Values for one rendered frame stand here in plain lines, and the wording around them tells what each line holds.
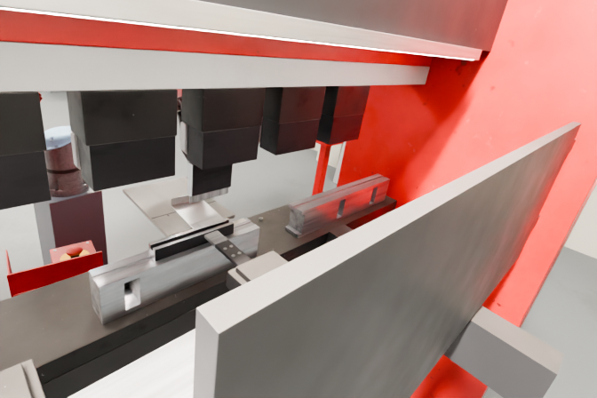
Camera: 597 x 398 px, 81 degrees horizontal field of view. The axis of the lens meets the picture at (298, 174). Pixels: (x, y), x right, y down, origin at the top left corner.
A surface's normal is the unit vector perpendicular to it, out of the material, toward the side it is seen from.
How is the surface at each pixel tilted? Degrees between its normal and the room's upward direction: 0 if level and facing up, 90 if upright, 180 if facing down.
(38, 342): 0
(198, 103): 90
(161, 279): 90
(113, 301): 90
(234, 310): 0
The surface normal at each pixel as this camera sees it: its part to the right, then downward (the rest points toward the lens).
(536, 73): -0.70, 0.18
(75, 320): 0.14, -0.91
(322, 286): 0.69, 0.37
